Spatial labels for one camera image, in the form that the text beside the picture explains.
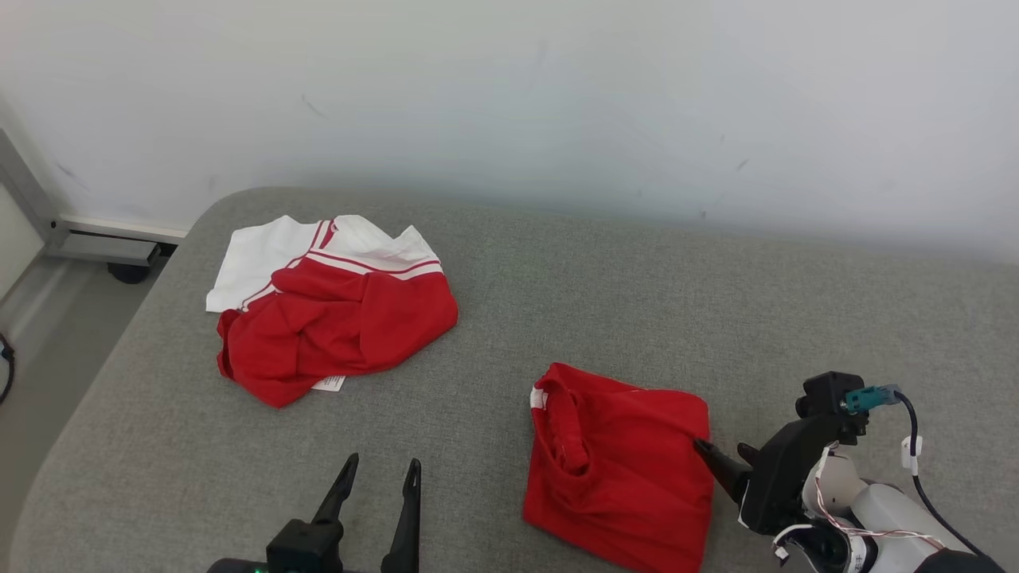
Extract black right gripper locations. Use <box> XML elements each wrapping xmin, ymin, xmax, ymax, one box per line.
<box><xmin>693</xmin><ymin>418</ymin><xmax>845</xmax><ymax>536</ymax></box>

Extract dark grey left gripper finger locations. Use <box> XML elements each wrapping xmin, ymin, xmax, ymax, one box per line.
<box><xmin>314</xmin><ymin>454</ymin><xmax>360</xmax><ymax>526</ymax></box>
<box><xmin>381</xmin><ymin>458</ymin><xmax>423</xmax><ymax>573</ymax></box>

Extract red shorts with white trim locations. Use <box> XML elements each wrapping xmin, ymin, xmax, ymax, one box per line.
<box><xmin>521</xmin><ymin>362</ymin><xmax>716</xmax><ymax>573</ymax></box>

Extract red white basketball jersey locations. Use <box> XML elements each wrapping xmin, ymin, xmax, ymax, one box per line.
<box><xmin>205</xmin><ymin>213</ymin><xmax>460</xmax><ymax>409</ymax></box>

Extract thin white wire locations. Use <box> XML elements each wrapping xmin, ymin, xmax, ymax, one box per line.
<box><xmin>771</xmin><ymin>523</ymin><xmax>814</xmax><ymax>564</ymax></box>

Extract red white twisted wires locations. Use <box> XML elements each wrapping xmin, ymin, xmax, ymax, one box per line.
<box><xmin>812</xmin><ymin>446</ymin><xmax>948</xmax><ymax>552</ymax></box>

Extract thin black floor cable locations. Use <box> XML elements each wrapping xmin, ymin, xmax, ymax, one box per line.
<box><xmin>0</xmin><ymin>333</ymin><xmax>17</xmax><ymax>405</ymax></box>

